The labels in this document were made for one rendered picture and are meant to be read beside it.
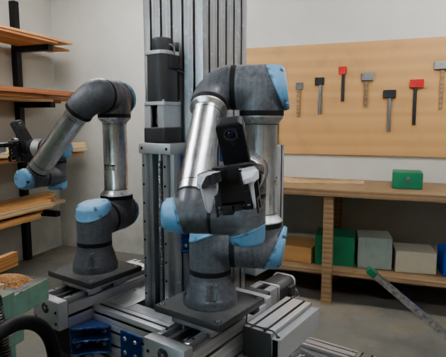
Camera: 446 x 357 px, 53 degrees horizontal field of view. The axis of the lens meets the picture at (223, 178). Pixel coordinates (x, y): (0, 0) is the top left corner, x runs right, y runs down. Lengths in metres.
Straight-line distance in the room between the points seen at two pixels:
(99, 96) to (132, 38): 3.02
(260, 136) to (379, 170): 2.74
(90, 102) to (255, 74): 0.61
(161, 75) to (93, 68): 3.37
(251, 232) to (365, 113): 2.95
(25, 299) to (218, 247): 0.50
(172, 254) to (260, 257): 0.35
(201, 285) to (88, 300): 0.46
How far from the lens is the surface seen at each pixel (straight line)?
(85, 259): 1.56
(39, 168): 1.67
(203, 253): 1.20
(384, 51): 3.82
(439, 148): 3.81
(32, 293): 1.28
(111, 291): 1.61
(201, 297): 1.23
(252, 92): 1.13
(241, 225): 0.91
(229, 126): 0.72
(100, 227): 1.54
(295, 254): 3.53
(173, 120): 1.40
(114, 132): 1.62
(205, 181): 0.64
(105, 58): 4.66
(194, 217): 0.92
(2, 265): 1.41
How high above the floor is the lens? 1.31
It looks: 7 degrees down
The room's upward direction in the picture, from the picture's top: straight up
